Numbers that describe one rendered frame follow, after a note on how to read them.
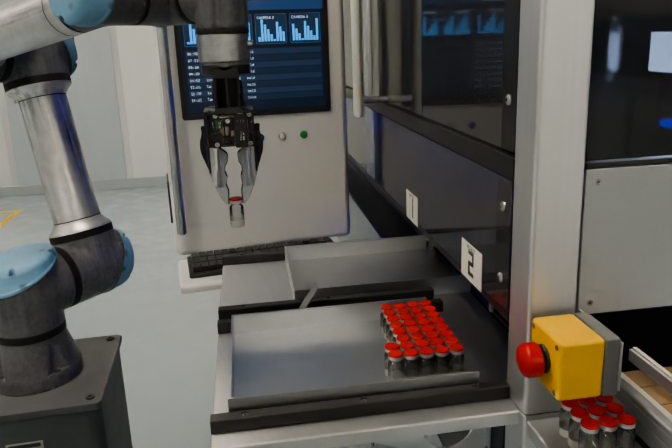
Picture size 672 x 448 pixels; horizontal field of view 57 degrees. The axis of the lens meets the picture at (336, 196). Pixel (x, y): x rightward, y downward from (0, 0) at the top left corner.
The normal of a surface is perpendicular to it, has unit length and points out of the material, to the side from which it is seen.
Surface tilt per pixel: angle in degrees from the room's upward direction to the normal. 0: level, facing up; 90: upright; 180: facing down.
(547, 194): 90
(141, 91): 90
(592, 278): 90
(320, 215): 90
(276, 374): 0
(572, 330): 0
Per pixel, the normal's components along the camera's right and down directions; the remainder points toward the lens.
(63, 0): -0.53, 0.23
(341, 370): -0.04, -0.97
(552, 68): 0.15, 0.24
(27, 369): 0.21, -0.07
